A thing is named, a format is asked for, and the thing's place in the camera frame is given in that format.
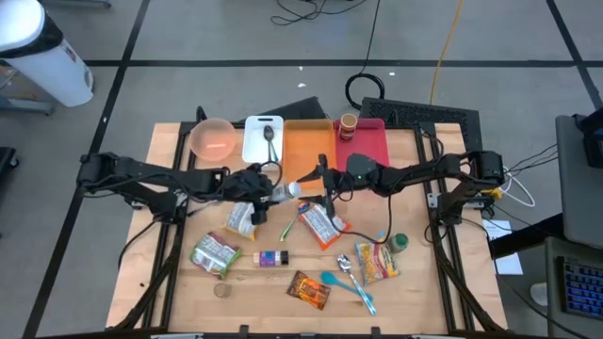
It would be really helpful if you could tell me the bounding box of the teal plastic spoon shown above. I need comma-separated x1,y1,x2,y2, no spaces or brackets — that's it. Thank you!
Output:
320,270,374,303

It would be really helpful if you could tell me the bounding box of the dark grey desk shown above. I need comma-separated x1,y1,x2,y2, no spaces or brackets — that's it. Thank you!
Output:
545,234,603,339

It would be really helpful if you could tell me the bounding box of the dark metal spoon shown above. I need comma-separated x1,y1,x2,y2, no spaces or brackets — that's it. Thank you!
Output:
262,124,280,163

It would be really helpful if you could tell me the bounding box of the white cable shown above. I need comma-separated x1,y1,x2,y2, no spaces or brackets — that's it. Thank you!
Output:
497,164,537,209

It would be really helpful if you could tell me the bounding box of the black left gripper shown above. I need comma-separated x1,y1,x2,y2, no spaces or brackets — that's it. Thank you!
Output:
220,162,286,226

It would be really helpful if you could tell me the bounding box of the yellow hanging cable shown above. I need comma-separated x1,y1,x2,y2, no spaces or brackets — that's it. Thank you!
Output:
428,0,466,106

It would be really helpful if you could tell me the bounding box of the pink translucent bowl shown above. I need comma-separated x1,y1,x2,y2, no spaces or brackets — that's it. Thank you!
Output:
188,117,238,163

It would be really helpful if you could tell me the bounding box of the backlit keyboard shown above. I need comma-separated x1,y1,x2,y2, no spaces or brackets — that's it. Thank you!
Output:
558,256,603,321

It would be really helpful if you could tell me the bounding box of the silver spoon blue handle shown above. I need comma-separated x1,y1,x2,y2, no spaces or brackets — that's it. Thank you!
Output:
336,253,379,317

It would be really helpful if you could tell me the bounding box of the brown orange snack bag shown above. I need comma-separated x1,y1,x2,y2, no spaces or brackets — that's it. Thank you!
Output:
285,269,333,311

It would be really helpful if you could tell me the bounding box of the black perforated panel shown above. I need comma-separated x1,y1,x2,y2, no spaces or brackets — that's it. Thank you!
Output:
359,96,483,162

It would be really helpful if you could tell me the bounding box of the small clear glass bottle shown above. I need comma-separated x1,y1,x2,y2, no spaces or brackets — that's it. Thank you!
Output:
271,181,303,204

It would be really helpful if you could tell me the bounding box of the yellow red snack packet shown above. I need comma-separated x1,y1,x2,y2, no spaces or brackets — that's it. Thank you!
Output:
353,231,402,287

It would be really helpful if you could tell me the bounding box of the pink plastic bin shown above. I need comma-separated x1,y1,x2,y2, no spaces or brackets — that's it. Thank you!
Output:
333,117,392,171

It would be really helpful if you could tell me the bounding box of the green pink ramen pack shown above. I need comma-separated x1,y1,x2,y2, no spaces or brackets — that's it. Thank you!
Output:
189,231,243,280

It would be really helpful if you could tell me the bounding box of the black aluminium table frame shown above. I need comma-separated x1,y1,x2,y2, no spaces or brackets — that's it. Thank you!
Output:
106,105,508,339

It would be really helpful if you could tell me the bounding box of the white paper sheet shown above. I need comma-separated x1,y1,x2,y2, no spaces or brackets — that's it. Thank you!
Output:
481,218,525,277

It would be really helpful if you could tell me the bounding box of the black floor object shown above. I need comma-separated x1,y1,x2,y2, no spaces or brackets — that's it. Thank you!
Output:
0,146,21,173

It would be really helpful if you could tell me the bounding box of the yellow Maruchan ramen pack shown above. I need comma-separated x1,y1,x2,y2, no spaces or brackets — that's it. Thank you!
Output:
223,201,258,242

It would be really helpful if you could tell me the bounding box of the black desk device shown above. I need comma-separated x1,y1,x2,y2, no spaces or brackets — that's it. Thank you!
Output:
572,107,603,170

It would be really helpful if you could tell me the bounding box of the white plastic bin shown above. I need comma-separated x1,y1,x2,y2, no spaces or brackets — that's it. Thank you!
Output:
241,114,285,167

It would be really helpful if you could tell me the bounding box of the green lid glass jar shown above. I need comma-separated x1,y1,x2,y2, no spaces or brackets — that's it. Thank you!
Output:
387,232,411,254

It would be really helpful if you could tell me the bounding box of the purple label spice jar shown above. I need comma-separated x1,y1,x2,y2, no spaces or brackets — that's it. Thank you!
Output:
252,250,290,268

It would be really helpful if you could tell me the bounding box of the orange plastic bin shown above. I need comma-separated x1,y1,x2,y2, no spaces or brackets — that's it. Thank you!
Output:
281,118,337,192

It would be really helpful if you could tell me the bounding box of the white trash bin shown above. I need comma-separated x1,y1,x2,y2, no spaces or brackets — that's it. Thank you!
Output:
0,0,95,108

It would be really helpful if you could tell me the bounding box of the black hanging cable with coil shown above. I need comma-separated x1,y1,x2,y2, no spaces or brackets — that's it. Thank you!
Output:
344,0,386,111

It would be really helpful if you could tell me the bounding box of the orange Maruchan ramen pack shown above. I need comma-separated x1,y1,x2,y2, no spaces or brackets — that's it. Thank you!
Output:
298,202,353,251

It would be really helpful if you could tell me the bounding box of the black desk leg bar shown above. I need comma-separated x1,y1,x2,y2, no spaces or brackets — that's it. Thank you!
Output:
488,212,566,261

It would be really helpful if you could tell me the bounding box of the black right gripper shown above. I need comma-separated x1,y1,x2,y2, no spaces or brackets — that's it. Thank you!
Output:
296,153,352,218

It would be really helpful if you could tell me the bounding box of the brown spice jar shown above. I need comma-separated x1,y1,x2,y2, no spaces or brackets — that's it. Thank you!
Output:
339,112,359,143

